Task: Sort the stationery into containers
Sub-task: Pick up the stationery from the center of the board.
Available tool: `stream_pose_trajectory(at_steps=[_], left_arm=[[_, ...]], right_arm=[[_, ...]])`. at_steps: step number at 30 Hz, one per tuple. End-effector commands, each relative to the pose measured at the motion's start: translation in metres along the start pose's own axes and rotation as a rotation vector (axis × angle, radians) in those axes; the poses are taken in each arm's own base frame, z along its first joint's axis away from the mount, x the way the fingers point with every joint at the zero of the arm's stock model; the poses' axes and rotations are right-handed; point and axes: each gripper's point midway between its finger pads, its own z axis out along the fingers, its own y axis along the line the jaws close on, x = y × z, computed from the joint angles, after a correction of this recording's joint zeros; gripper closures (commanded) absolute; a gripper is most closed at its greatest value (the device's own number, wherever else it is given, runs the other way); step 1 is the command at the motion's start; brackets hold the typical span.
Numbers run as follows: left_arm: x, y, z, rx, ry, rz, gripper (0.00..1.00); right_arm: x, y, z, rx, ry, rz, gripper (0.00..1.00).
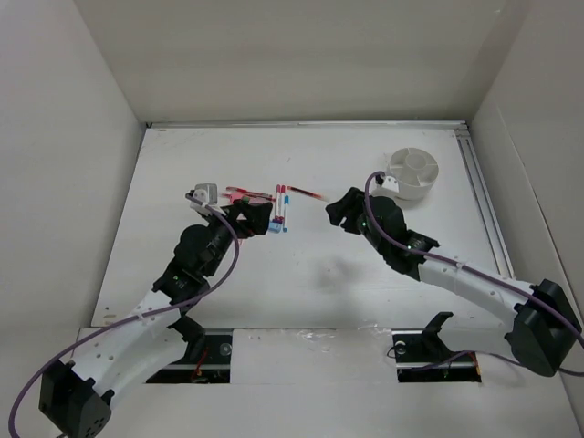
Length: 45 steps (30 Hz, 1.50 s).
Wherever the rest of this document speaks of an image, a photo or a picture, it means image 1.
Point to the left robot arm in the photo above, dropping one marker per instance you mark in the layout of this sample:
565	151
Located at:
79	396

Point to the light blue highlighter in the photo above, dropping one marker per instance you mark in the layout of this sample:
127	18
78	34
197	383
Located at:
275	227

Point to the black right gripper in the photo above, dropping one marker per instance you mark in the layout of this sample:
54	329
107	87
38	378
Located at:
349	205

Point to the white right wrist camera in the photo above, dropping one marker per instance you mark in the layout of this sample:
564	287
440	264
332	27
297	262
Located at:
388	184

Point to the pink highlighter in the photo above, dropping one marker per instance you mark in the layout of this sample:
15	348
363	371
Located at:
235	196

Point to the pink cap white marker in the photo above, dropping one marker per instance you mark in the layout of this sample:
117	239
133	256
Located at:
279	203

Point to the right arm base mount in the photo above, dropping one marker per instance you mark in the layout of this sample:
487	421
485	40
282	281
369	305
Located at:
422	357

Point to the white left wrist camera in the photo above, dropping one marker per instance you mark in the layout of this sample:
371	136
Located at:
205	193

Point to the white round divided container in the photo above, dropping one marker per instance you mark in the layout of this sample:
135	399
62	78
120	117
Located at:
416	171

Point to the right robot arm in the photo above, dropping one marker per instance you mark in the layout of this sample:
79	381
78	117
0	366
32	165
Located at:
536	327

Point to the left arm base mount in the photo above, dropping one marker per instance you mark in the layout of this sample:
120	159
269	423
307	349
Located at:
207	362

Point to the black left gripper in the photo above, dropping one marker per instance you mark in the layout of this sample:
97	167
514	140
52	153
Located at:
255	216

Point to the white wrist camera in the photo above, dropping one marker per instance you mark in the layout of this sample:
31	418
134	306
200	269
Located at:
205	193
388	184

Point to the blue cap white marker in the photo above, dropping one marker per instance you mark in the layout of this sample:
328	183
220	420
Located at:
285	214

